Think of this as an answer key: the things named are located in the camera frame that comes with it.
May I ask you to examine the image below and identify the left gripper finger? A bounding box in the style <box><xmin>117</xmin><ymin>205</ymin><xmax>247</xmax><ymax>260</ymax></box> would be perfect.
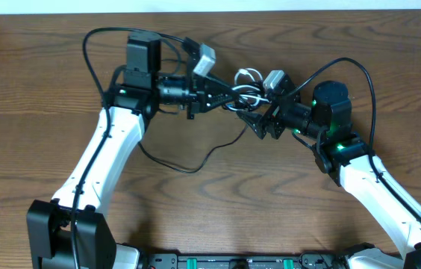
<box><xmin>205</xmin><ymin>75</ymin><xmax>239</xmax><ymax>98</ymax></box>
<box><xmin>205</xmin><ymin>93</ymin><xmax>237</xmax><ymax>112</ymax></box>

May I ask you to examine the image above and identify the thin black cable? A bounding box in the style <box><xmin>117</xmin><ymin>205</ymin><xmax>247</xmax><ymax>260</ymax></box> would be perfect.
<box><xmin>137</xmin><ymin>111</ymin><xmax>251</xmax><ymax>175</ymax></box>

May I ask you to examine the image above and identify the thick black cable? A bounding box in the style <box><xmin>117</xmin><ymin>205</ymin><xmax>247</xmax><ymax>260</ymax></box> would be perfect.
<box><xmin>225</xmin><ymin>80</ymin><xmax>271</xmax><ymax>113</ymax></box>

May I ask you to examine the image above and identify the white cable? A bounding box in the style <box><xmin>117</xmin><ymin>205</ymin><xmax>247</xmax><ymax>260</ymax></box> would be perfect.
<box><xmin>225</xmin><ymin>67</ymin><xmax>273</xmax><ymax>112</ymax></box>

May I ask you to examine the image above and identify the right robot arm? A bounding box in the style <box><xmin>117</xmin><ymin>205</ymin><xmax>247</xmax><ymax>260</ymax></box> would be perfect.
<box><xmin>238</xmin><ymin>70</ymin><xmax>421</xmax><ymax>268</ymax></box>

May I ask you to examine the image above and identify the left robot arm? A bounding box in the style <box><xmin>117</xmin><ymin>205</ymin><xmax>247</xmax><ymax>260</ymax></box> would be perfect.
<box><xmin>26</xmin><ymin>28</ymin><xmax>239</xmax><ymax>268</ymax></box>

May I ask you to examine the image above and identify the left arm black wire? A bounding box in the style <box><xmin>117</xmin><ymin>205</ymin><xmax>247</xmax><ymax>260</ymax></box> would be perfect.
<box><xmin>70</xmin><ymin>26</ymin><xmax>189</xmax><ymax>269</ymax></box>

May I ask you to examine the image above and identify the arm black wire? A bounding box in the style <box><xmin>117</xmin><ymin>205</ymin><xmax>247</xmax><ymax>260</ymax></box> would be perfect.
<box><xmin>292</xmin><ymin>57</ymin><xmax>421</xmax><ymax>244</ymax></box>
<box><xmin>70</xmin><ymin>26</ymin><xmax>189</xmax><ymax>269</ymax></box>

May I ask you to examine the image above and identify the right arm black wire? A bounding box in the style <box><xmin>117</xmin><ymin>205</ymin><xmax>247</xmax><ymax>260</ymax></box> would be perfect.
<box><xmin>292</xmin><ymin>57</ymin><xmax>421</xmax><ymax>244</ymax></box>

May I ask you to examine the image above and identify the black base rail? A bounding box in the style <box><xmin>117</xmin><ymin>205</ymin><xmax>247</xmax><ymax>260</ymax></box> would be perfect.
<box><xmin>135</xmin><ymin>246</ymin><xmax>413</xmax><ymax>269</ymax></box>

